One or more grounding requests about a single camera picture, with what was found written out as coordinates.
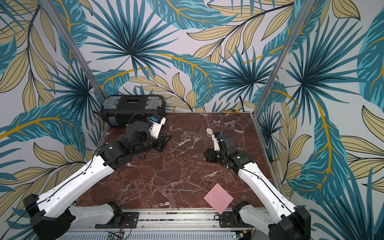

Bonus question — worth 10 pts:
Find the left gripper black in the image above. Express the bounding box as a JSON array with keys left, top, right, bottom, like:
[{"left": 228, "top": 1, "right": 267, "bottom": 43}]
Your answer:
[{"left": 132, "top": 130, "right": 173, "bottom": 157}]

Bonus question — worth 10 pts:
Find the pink square paper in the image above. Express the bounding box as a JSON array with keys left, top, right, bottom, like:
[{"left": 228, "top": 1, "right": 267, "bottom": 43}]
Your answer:
[{"left": 204, "top": 184, "right": 234, "bottom": 215}]

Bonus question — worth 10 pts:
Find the white pvc elbow fitting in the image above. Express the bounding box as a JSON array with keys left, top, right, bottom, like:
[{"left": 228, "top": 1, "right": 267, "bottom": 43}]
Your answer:
[{"left": 206, "top": 128, "right": 214, "bottom": 138}]

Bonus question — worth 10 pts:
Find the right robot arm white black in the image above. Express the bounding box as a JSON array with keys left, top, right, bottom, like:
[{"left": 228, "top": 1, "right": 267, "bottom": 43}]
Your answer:
[{"left": 204, "top": 132, "right": 311, "bottom": 240}]

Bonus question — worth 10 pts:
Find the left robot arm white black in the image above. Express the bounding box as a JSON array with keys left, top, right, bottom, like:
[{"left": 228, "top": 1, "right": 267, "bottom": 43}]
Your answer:
[{"left": 23, "top": 117, "right": 171, "bottom": 240}]

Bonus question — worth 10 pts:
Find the yellow utility knife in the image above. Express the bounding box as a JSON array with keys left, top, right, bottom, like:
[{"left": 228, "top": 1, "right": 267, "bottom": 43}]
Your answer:
[{"left": 221, "top": 110, "right": 239, "bottom": 114}]

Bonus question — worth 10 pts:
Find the black plastic toolbox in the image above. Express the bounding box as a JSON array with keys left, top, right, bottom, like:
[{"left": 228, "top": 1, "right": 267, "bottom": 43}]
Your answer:
[{"left": 100, "top": 95, "right": 166, "bottom": 129}]

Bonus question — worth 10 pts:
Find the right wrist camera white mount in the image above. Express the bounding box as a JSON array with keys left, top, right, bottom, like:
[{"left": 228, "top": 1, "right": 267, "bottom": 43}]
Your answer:
[{"left": 212, "top": 132, "right": 223, "bottom": 151}]

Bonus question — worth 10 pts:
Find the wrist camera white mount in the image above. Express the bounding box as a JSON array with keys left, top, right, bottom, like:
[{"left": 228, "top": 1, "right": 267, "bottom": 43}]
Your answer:
[
  {"left": 212, "top": 132, "right": 223, "bottom": 151},
  {"left": 150, "top": 116, "right": 166, "bottom": 139}
]

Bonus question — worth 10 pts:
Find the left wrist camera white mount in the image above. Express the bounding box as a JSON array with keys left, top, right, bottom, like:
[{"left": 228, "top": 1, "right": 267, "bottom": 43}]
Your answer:
[{"left": 150, "top": 116, "right": 166, "bottom": 139}]

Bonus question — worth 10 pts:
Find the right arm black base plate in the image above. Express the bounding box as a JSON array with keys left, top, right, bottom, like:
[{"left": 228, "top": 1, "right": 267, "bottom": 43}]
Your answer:
[{"left": 214, "top": 212, "right": 253, "bottom": 228}]

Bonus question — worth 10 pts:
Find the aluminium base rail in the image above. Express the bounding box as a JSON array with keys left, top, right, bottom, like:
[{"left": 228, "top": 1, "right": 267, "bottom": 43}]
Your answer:
[{"left": 60, "top": 208, "right": 269, "bottom": 240}]

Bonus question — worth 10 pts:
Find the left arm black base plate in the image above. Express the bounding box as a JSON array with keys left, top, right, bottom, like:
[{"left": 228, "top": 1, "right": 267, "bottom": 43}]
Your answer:
[{"left": 95, "top": 212, "right": 140, "bottom": 229}]

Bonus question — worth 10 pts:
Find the left aluminium frame post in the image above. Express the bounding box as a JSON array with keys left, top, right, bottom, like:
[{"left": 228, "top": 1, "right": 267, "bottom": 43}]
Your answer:
[{"left": 41, "top": 0, "right": 106, "bottom": 102}]

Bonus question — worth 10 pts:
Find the aluminium frame post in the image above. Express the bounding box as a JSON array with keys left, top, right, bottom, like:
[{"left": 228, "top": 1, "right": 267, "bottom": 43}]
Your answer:
[
  {"left": 253, "top": 1, "right": 315, "bottom": 119},
  {"left": 41, "top": 0, "right": 106, "bottom": 102}
]

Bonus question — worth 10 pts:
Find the right aluminium frame post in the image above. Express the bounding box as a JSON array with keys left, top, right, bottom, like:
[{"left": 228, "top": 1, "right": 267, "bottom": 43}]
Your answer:
[{"left": 253, "top": 1, "right": 315, "bottom": 119}]

